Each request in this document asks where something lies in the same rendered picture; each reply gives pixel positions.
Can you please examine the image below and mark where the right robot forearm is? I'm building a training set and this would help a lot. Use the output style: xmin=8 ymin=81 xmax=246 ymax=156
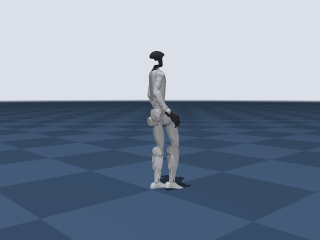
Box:
xmin=155 ymin=91 xmax=172 ymax=115

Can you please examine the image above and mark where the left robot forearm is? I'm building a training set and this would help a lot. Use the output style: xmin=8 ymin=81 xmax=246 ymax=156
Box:
xmin=149 ymin=98 xmax=156 ymax=107

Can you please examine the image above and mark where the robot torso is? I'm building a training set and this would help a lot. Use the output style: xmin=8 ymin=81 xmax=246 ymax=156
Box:
xmin=149 ymin=68 xmax=166 ymax=122

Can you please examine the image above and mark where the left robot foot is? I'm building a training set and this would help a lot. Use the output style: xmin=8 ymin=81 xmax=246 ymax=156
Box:
xmin=150 ymin=182 xmax=165 ymax=189

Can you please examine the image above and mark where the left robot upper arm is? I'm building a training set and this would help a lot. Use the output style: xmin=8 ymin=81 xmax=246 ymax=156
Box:
xmin=147 ymin=85 xmax=151 ymax=98

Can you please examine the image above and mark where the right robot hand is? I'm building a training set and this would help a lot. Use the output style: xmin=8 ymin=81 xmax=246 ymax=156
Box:
xmin=165 ymin=111 xmax=181 ymax=128

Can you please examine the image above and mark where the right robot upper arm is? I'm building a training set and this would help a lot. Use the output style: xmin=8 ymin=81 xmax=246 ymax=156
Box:
xmin=153 ymin=71 xmax=165 ymax=99

